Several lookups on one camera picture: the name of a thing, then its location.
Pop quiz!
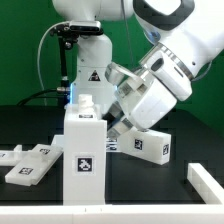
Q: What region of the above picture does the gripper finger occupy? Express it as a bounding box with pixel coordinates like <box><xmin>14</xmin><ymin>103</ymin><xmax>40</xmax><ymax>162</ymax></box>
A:
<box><xmin>103</xmin><ymin>101</ymin><xmax>123</xmax><ymax>122</ymax></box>
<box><xmin>107</xmin><ymin>119</ymin><xmax>133</xmax><ymax>139</ymax></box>

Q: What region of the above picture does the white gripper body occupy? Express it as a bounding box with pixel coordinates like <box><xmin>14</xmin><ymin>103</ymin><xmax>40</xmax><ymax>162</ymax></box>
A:
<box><xmin>105</xmin><ymin>62</ymin><xmax>177</xmax><ymax>130</ymax></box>

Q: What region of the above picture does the white cabinet top block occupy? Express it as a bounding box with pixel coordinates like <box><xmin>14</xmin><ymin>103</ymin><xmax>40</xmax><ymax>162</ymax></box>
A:
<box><xmin>117</xmin><ymin>128</ymin><xmax>171</xmax><ymax>165</ymax></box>

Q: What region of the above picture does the white cabinet body box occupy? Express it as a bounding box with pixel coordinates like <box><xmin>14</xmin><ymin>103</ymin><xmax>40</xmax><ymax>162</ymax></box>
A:
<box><xmin>63</xmin><ymin>94</ymin><xmax>107</xmax><ymax>205</ymax></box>

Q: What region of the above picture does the white cabinet door panel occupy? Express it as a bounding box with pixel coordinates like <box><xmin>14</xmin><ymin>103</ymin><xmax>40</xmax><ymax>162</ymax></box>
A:
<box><xmin>5</xmin><ymin>144</ymin><xmax>63</xmax><ymax>186</ymax></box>

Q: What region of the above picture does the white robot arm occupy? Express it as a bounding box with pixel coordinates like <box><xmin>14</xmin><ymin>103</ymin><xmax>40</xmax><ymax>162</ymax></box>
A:
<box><xmin>52</xmin><ymin>0</ymin><xmax>224</xmax><ymax>139</ymax></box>

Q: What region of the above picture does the white marker sheet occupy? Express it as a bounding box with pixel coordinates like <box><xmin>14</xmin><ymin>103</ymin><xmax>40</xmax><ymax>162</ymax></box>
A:
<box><xmin>51</xmin><ymin>134</ymin><xmax>120</xmax><ymax>153</ymax></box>

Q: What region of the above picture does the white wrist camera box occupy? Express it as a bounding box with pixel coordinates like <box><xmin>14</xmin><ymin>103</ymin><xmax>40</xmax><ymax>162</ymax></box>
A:
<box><xmin>140</xmin><ymin>50</ymin><xmax>192</xmax><ymax>101</ymax></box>

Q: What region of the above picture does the grey camera cable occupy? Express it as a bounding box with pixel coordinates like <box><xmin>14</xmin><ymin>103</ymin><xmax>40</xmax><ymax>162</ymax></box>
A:
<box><xmin>36</xmin><ymin>22</ymin><xmax>69</xmax><ymax>107</ymax></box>

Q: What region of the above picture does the black cable on table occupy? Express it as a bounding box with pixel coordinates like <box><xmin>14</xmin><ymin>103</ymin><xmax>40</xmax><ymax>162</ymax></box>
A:
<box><xmin>16</xmin><ymin>89</ymin><xmax>66</xmax><ymax>108</ymax></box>

